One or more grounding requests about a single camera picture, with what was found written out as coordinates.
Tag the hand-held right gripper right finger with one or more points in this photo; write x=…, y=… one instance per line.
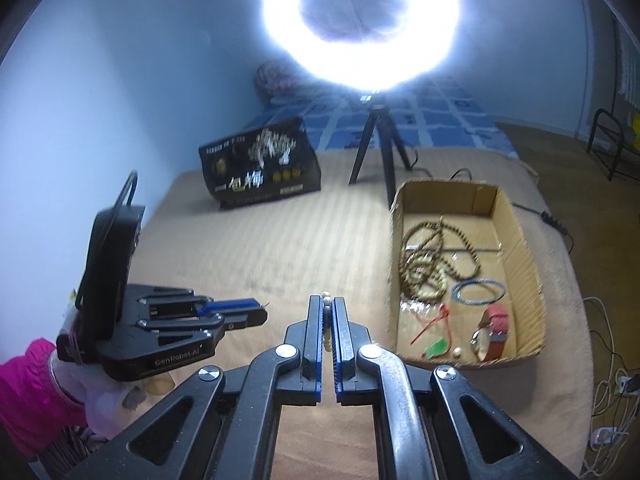
x=340, y=360

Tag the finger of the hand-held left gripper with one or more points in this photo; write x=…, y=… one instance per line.
x=230, y=305
x=245, y=319

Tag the person's left hand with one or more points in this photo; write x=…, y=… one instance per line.
x=100, y=400

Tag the black clothes rack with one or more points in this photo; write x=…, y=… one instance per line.
x=607, y=140

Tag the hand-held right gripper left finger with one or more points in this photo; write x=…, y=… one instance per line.
x=315, y=360

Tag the blue bangle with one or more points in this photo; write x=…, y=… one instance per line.
x=457, y=296

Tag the black tripod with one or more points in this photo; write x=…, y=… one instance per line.
x=387, y=160

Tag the cardboard box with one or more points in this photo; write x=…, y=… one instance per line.
x=520, y=280

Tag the black snack bag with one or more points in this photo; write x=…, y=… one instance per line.
x=260, y=180

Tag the yellow box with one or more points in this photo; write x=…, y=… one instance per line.
x=635, y=130

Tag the striped towel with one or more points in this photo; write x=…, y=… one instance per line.
x=626, y=60

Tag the blue patterned bed sheet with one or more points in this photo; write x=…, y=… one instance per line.
x=450, y=120

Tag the striped grey clothing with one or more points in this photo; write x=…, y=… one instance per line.
x=70, y=455

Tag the folded floral quilt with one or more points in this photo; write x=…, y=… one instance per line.
x=272, y=80

